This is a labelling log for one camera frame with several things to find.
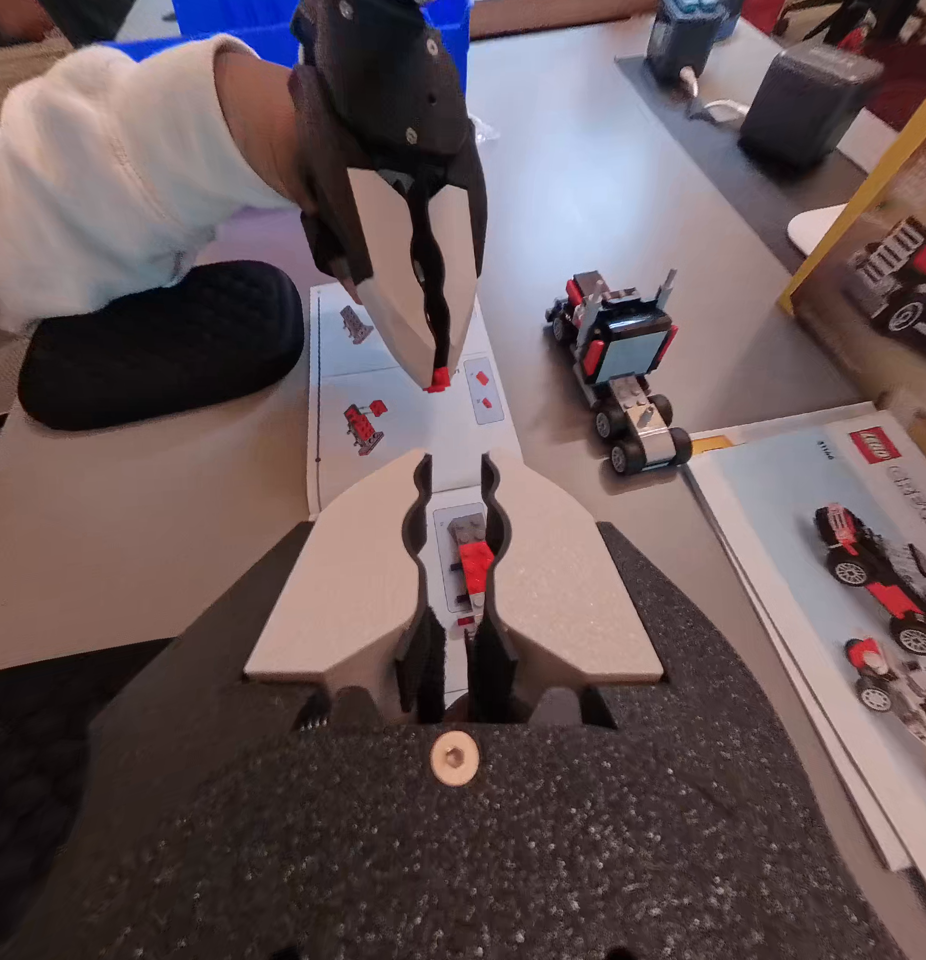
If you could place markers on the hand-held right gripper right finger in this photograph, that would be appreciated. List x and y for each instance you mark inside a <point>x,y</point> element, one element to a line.
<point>575,600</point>

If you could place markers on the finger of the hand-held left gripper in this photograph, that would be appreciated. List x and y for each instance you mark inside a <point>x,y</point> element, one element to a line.
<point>459,262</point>
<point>391,285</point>

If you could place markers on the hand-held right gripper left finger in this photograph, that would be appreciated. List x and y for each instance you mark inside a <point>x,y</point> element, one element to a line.
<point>335,600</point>

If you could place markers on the small red lego piece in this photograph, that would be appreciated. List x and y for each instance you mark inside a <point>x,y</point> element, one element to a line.
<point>437,381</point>

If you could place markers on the grey red lego assembly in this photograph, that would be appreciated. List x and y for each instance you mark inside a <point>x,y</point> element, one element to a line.
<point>474,562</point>

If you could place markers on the large blue plastic bin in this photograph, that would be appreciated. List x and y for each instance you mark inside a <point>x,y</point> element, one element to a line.
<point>230,22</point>

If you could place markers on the person's left forearm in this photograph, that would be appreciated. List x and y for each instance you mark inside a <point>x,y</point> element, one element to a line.
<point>95,172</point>

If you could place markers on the open lego instruction booklet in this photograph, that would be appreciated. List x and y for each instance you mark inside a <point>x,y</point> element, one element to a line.
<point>418,427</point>

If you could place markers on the black red lego truck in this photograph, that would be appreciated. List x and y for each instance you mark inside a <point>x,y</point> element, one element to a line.
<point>628,352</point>

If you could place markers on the lego set box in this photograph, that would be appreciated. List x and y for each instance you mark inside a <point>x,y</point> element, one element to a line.
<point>868,285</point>

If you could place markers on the person's left hand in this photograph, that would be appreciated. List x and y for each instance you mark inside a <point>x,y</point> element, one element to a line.
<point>264,127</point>

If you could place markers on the yellow mark instruction booklet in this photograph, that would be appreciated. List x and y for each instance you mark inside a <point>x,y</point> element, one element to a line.
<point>712,442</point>

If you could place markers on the black quilted wrist pad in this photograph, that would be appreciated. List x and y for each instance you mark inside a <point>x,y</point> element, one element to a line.
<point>162,345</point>

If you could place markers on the car cover instruction booklet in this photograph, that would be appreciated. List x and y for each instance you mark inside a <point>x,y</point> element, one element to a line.
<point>793,480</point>

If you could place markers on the grey desk mat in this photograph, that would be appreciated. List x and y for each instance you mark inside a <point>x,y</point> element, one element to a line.
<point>733,180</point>

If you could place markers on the small blue black device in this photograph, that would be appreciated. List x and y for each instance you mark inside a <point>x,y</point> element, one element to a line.
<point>684,37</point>

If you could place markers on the white round object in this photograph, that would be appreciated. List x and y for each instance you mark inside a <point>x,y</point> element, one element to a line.
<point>819,229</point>

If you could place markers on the dark grey speaker box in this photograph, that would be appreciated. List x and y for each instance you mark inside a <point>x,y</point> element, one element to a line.
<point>808,105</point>

